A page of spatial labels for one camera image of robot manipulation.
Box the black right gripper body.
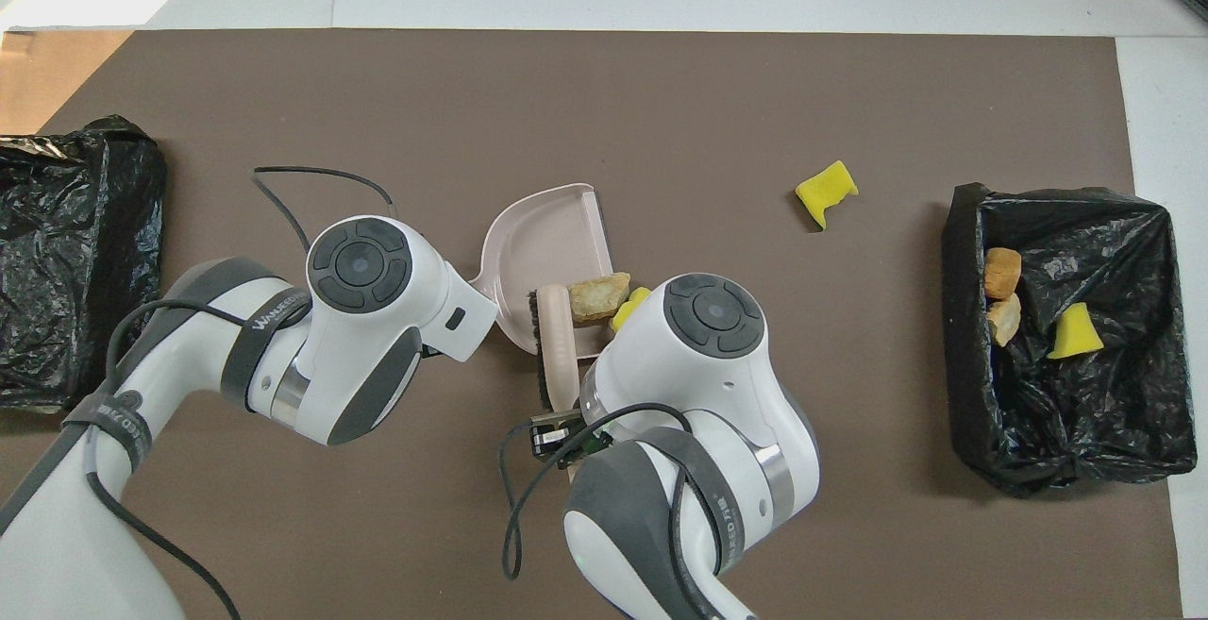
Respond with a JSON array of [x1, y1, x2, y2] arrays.
[[528, 412, 614, 465]]

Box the beige hand brush black bristles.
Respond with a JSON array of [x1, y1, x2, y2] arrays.
[[528, 284, 581, 413]]

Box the pale bread piece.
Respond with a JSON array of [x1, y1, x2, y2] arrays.
[[567, 272, 631, 324]]

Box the green and yellow sponge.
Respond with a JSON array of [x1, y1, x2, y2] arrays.
[[611, 287, 652, 333]]

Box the beige plastic dustpan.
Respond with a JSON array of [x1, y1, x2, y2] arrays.
[[469, 183, 614, 360]]

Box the large yellow sponge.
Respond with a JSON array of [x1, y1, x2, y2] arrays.
[[795, 159, 860, 231]]

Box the striped croissant piece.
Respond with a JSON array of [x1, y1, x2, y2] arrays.
[[986, 293, 1023, 347]]

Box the brown bread roll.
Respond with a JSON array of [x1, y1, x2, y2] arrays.
[[983, 247, 1023, 300]]

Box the small yellow sponge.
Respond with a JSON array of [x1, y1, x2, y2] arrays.
[[1047, 302, 1104, 360]]

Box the black bag lined bin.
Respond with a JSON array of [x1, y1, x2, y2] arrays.
[[0, 114, 169, 413], [941, 182, 1198, 494]]

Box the brown table mat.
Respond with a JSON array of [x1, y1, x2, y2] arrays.
[[0, 28, 1185, 620]]

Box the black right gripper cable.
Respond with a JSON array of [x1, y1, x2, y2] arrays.
[[500, 401, 699, 620]]

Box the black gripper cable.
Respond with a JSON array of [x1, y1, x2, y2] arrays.
[[85, 165, 397, 620], [500, 401, 699, 620]]

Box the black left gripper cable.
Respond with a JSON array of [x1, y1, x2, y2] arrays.
[[85, 165, 397, 620]]

